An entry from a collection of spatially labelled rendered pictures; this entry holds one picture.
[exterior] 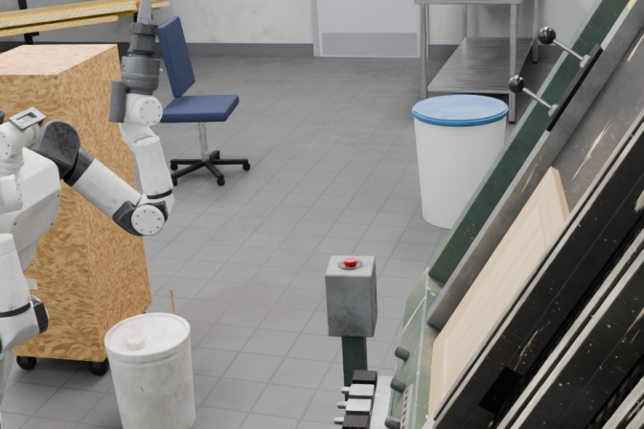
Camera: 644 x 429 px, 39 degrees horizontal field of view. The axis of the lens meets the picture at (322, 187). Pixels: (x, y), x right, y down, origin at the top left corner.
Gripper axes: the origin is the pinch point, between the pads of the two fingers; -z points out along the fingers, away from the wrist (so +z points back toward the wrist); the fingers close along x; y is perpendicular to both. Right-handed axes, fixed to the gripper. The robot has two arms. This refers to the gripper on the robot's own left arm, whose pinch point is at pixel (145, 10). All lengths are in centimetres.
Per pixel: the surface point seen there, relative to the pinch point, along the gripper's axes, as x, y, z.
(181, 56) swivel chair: -370, -60, 10
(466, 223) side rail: 14, -81, 43
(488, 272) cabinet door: 50, -70, 48
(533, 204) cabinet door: 56, -75, 32
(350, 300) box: 3, -57, 67
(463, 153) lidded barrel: -209, -185, 44
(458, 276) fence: 34, -71, 52
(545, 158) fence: 47, -81, 23
